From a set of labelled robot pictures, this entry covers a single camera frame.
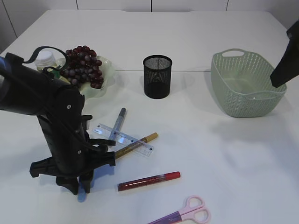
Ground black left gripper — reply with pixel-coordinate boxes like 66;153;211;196
29;89;115;195

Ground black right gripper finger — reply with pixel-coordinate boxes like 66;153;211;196
270;20;299;88

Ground blue safety scissors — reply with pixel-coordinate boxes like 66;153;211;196
77;182;87;203

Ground purple artificial grape bunch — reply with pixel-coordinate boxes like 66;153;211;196
60;45;104;89

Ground pink purple safety scissors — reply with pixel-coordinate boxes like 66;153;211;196
150;195;211;224

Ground yellow tea drink bottle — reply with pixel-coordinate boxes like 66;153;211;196
34;50;70;84

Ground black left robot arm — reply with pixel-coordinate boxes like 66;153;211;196
0;53;116;195

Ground green plastic woven basket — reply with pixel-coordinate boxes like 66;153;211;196
211;49;287;118

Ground clear plastic ruler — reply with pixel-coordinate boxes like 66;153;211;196
93;124;141;154

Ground silver glitter marker pen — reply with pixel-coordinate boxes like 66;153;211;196
108;107;127;140

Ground gold glitter marker pen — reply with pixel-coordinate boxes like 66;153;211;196
115;133;158;159

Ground red glitter marker pen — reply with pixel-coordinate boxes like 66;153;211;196
117;171;181;191

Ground green ruffled glass plate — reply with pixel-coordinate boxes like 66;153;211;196
56;52;114;99

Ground black mesh pen holder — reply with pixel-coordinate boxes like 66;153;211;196
143;55;172;99

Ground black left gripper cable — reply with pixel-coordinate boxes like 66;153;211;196
22;45;110;154

